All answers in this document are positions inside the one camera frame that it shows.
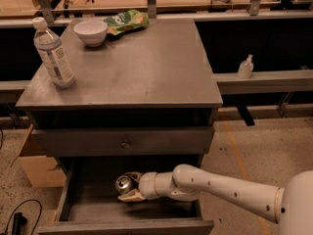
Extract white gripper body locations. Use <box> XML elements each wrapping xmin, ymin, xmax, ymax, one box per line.
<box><xmin>139</xmin><ymin>172</ymin><xmax>159</xmax><ymax>200</ymax></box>

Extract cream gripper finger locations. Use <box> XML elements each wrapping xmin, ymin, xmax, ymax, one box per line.
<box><xmin>126</xmin><ymin>171</ymin><xmax>143</xmax><ymax>182</ymax></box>
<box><xmin>117</xmin><ymin>189</ymin><xmax>146</xmax><ymax>203</ymax></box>

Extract green 7up can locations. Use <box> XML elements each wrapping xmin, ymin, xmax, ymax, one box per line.
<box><xmin>115</xmin><ymin>175</ymin><xmax>135</xmax><ymax>195</ymax></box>

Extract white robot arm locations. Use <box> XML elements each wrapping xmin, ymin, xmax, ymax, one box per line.
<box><xmin>115</xmin><ymin>164</ymin><xmax>313</xmax><ymax>235</ymax></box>

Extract round drawer knob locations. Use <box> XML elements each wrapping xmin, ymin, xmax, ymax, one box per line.
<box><xmin>121</xmin><ymin>141</ymin><xmax>130</xmax><ymax>149</ymax></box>

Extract closed top drawer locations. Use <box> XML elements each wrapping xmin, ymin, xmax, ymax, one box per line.
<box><xmin>31</xmin><ymin>126</ymin><xmax>214</xmax><ymax>157</ymax></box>

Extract open middle drawer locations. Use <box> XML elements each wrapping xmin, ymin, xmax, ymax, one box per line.
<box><xmin>37</xmin><ymin>155</ymin><xmax>214</xmax><ymax>235</ymax></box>

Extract grey drawer cabinet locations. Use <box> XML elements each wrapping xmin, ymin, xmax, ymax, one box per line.
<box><xmin>15</xmin><ymin>18</ymin><xmax>224</xmax><ymax>235</ymax></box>

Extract cardboard box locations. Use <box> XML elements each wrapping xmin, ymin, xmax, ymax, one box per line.
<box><xmin>11</xmin><ymin>125</ymin><xmax>66</xmax><ymax>187</ymax></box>

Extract white bowl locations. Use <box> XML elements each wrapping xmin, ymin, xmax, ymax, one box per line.
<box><xmin>73</xmin><ymin>20</ymin><xmax>108</xmax><ymax>47</ymax></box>

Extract hand sanitizer bottle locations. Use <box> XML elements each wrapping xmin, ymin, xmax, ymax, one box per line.
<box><xmin>238</xmin><ymin>55</ymin><xmax>253</xmax><ymax>79</ymax></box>

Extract green chip bag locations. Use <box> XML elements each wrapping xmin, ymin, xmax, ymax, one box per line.
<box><xmin>104</xmin><ymin>9</ymin><xmax>149</xmax><ymax>36</ymax></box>

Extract clear plastic water bottle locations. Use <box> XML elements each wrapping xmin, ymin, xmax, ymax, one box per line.
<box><xmin>32</xmin><ymin>17</ymin><xmax>75</xmax><ymax>89</ymax></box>

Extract black cable with plug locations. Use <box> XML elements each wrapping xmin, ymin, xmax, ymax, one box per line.
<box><xmin>2</xmin><ymin>198</ymin><xmax>44</xmax><ymax>235</ymax></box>

